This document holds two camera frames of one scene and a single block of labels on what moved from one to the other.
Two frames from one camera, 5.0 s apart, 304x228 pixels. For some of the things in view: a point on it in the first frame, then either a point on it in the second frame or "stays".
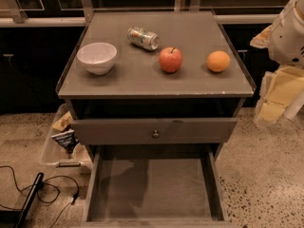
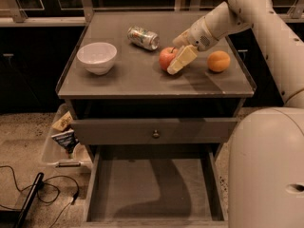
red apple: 170,59 stays
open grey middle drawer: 155,186 stays
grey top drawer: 145,131 stays
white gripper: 287,40 → 199,35
